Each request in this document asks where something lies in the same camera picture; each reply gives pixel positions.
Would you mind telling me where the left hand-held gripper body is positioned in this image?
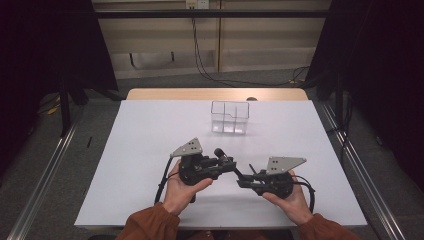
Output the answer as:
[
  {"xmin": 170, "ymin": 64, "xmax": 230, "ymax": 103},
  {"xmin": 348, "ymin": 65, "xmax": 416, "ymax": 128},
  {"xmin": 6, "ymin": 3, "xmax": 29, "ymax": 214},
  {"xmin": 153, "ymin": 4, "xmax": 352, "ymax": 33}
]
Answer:
[{"xmin": 170, "ymin": 137, "xmax": 219, "ymax": 186}]

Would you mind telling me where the white table board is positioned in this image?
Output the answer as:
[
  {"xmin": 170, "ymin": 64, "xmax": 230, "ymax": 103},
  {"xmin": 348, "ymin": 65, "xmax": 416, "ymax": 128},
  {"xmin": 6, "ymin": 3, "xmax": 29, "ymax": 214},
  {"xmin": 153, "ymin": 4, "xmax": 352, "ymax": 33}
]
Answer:
[{"xmin": 74, "ymin": 99, "xmax": 368, "ymax": 231}]

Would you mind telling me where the person's right hand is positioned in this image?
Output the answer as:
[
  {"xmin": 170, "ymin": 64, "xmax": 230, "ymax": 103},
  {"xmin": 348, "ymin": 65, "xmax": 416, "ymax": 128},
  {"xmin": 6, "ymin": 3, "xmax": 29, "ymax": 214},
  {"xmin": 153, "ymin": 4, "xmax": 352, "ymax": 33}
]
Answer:
[{"xmin": 262, "ymin": 170, "xmax": 314, "ymax": 227}]

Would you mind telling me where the left hand-held gripper cable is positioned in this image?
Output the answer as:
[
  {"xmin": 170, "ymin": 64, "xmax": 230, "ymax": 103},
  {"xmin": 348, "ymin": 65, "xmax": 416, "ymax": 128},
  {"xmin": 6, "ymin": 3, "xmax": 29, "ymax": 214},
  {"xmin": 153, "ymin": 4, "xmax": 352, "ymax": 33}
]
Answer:
[{"xmin": 154, "ymin": 157, "xmax": 174, "ymax": 205}]

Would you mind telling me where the black horizontal bar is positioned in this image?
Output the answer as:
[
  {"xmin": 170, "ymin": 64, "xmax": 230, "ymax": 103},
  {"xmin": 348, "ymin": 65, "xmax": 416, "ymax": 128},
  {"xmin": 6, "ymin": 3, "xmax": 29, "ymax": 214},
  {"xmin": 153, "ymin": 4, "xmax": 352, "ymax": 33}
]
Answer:
[{"xmin": 94, "ymin": 9, "xmax": 331, "ymax": 19}]

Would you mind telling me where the clear plastic organizer box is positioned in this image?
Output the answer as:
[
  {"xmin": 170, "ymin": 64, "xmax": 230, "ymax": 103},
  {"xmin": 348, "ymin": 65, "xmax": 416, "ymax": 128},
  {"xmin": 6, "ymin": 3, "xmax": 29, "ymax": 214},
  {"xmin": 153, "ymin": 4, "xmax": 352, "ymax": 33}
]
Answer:
[{"xmin": 210, "ymin": 100, "xmax": 250, "ymax": 135}]

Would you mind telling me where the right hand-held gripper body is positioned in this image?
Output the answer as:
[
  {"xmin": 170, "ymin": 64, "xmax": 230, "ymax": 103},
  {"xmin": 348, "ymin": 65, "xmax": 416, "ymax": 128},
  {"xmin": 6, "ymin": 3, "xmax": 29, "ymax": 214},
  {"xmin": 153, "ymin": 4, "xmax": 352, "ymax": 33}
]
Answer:
[{"xmin": 254, "ymin": 156, "xmax": 308, "ymax": 200}]

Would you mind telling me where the person's left hand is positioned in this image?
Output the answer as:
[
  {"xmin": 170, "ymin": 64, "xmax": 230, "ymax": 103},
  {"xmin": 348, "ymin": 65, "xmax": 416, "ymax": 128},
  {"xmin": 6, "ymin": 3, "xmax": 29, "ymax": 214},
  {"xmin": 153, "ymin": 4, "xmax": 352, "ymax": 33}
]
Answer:
[{"xmin": 162, "ymin": 160, "xmax": 214, "ymax": 216}]

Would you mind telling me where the hand-held gripper cable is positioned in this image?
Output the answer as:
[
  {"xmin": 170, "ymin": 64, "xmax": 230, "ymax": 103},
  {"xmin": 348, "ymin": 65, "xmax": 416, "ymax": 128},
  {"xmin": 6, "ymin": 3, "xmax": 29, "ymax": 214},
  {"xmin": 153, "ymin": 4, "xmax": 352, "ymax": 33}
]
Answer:
[
  {"xmin": 154, "ymin": 157, "xmax": 174, "ymax": 205},
  {"xmin": 293, "ymin": 174, "xmax": 316, "ymax": 214}
]

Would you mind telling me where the black curtain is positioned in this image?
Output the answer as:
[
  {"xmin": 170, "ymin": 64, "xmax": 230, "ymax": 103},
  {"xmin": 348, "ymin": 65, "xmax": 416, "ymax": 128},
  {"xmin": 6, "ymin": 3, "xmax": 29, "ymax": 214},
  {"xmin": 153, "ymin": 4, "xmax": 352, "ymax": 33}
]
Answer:
[
  {"xmin": 304, "ymin": 0, "xmax": 424, "ymax": 193},
  {"xmin": 0, "ymin": 0, "xmax": 118, "ymax": 174}
]

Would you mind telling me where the aluminium floor rail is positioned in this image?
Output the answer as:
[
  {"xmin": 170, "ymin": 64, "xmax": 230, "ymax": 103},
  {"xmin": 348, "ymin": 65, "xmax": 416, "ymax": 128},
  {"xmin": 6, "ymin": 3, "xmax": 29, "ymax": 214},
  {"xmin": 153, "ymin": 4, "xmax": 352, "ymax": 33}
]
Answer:
[
  {"xmin": 6, "ymin": 109, "xmax": 84, "ymax": 240},
  {"xmin": 319, "ymin": 101, "xmax": 406, "ymax": 240}
]

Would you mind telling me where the black makeup brush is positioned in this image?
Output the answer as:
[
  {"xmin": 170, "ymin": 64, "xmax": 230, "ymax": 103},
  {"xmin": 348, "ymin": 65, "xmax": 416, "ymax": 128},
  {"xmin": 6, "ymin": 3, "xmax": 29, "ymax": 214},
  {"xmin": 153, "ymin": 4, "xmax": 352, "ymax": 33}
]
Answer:
[{"xmin": 213, "ymin": 147, "xmax": 249, "ymax": 184}]

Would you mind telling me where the black wall cable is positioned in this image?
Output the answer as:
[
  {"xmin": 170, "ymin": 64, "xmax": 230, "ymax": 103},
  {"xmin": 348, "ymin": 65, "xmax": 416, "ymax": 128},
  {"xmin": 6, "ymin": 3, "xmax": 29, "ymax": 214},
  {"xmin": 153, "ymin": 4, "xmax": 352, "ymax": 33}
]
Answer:
[{"xmin": 190, "ymin": 6, "xmax": 309, "ymax": 88}]

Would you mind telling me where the white wall socket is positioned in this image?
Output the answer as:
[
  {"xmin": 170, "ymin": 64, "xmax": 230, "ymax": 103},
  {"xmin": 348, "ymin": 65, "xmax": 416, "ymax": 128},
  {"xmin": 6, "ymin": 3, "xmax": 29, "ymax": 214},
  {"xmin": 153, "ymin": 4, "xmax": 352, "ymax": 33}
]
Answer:
[{"xmin": 185, "ymin": 0, "xmax": 210, "ymax": 10}]

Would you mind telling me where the black stand post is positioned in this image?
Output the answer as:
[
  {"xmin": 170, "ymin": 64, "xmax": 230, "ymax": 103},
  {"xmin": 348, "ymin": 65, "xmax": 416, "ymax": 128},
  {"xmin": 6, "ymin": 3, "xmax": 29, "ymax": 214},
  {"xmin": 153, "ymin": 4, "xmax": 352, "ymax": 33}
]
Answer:
[
  {"xmin": 334, "ymin": 71, "xmax": 345, "ymax": 131},
  {"xmin": 58, "ymin": 79, "xmax": 73, "ymax": 138}
]

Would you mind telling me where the wooden table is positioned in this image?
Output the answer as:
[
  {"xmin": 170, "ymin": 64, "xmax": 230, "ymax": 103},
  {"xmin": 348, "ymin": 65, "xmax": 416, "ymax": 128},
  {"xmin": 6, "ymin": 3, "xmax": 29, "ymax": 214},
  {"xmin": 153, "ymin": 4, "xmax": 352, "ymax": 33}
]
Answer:
[{"xmin": 125, "ymin": 87, "xmax": 309, "ymax": 102}]

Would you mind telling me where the right hand-held gripper cable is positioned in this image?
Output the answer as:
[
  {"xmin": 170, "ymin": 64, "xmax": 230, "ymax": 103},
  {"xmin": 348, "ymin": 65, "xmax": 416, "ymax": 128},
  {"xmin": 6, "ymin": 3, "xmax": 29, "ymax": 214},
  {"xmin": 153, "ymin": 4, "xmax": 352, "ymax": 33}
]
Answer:
[{"xmin": 293, "ymin": 174, "xmax": 316, "ymax": 214}]

